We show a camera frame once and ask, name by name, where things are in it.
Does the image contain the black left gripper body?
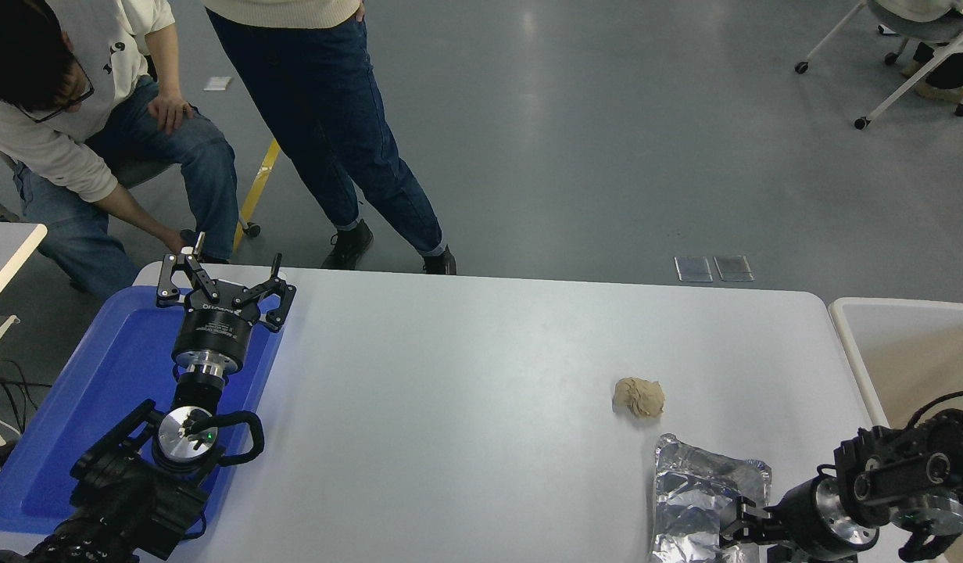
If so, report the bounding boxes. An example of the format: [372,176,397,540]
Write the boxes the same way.
[172,281,262,367]

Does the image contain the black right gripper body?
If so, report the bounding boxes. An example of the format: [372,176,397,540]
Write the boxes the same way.
[765,479,840,563]

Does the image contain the silver foil tray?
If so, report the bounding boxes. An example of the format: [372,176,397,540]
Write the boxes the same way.
[648,434,773,563]

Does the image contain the grey wheeled chair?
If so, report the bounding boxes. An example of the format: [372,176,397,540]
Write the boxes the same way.
[0,156,261,239]

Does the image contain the blue plastic tray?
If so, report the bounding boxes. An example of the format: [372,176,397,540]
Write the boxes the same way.
[0,285,285,540]

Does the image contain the white side table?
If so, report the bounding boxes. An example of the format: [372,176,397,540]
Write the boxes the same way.
[0,221,48,360]

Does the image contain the crumpled tan paper ball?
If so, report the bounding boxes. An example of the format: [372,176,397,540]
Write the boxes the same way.
[612,377,666,421]

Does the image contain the large pale bin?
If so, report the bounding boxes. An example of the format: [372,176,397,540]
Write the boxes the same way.
[829,297,963,563]

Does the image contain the white framed wheeled chair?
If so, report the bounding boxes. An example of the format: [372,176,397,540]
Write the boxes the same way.
[794,0,963,131]

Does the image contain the black cables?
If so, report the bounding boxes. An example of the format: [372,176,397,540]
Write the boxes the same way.
[0,356,54,486]

